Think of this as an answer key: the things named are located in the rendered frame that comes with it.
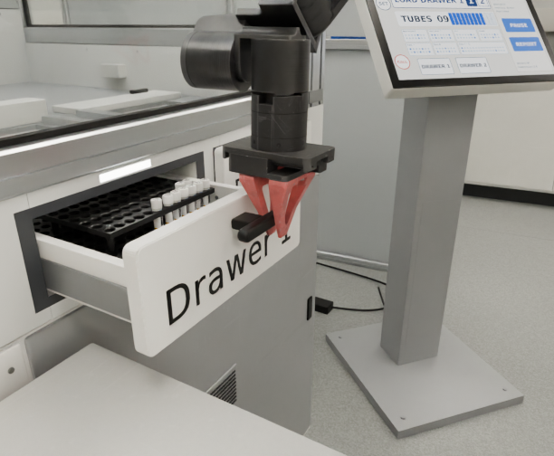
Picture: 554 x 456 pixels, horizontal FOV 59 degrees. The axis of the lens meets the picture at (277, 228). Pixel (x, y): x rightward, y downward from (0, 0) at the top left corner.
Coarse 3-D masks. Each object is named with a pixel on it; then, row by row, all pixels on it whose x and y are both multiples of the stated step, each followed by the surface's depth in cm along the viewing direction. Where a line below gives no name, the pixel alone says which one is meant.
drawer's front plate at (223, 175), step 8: (216, 152) 72; (216, 160) 73; (224, 160) 72; (216, 168) 73; (224, 168) 73; (216, 176) 74; (224, 176) 73; (232, 176) 75; (232, 184) 75; (240, 184) 77
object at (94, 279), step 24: (216, 192) 67; (48, 240) 50; (48, 264) 50; (72, 264) 48; (96, 264) 46; (120, 264) 45; (48, 288) 52; (72, 288) 49; (96, 288) 47; (120, 288) 45; (120, 312) 47
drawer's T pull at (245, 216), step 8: (240, 216) 51; (248, 216) 51; (256, 216) 51; (264, 216) 51; (272, 216) 51; (232, 224) 51; (240, 224) 50; (248, 224) 49; (256, 224) 49; (264, 224) 50; (272, 224) 52; (240, 232) 48; (248, 232) 48; (256, 232) 49; (264, 232) 51; (240, 240) 48; (248, 240) 48
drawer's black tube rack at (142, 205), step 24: (120, 192) 62; (144, 192) 62; (168, 192) 62; (48, 216) 55; (72, 216) 54; (96, 216) 54; (120, 216) 55; (72, 240) 56; (96, 240) 56; (120, 240) 56
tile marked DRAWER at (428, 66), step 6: (420, 60) 118; (426, 60) 118; (432, 60) 119; (438, 60) 119; (444, 60) 120; (420, 66) 117; (426, 66) 118; (432, 66) 118; (438, 66) 119; (444, 66) 119; (450, 66) 120; (426, 72) 117; (432, 72) 117; (438, 72) 118; (444, 72) 118; (450, 72) 119
